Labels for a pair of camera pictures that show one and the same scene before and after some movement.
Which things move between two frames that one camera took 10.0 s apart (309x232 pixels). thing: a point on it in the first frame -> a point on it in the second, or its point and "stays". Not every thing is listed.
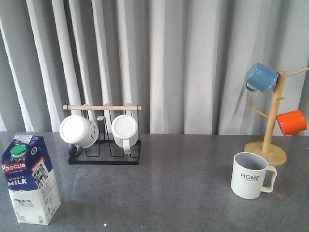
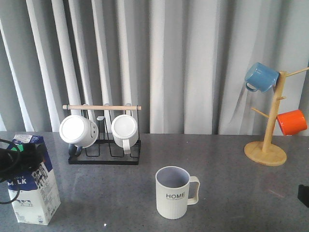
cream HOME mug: x=248 y=175 -> x=172 y=190
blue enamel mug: x=259 y=77 stays
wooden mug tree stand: x=274 y=154 stays
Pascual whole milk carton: x=31 y=181 stays
